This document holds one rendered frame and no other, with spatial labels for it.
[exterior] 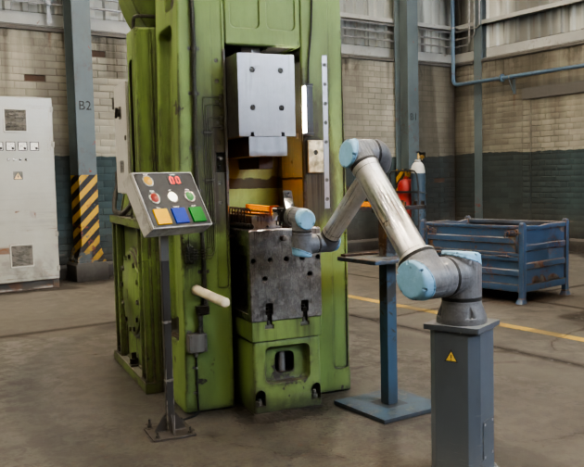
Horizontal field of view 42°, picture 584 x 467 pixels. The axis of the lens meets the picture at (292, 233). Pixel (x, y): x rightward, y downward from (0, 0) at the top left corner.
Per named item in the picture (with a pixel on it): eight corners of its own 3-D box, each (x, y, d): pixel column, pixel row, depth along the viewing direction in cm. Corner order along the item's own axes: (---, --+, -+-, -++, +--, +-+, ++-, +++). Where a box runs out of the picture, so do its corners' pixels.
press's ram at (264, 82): (311, 136, 378) (310, 55, 375) (238, 136, 363) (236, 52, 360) (279, 141, 416) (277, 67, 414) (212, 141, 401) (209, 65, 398)
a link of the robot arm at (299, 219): (298, 232, 334) (298, 208, 333) (286, 229, 346) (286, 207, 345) (316, 231, 338) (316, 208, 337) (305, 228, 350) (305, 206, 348)
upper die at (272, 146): (286, 156, 373) (286, 136, 373) (248, 156, 365) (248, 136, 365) (257, 158, 412) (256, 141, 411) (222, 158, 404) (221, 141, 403)
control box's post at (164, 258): (175, 433, 348) (167, 198, 340) (167, 434, 347) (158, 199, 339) (173, 430, 352) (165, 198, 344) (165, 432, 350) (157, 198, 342)
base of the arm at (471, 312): (494, 319, 290) (494, 294, 290) (476, 328, 275) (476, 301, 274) (449, 315, 301) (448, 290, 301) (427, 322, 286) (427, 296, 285)
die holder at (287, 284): (322, 315, 380) (320, 226, 376) (251, 322, 365) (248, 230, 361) (279, 299, 431) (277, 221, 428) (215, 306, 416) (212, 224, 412)
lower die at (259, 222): (288, 227, 376) (288, 210, 375) (251, 229, 368) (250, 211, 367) (259, 223, 414) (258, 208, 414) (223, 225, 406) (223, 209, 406)
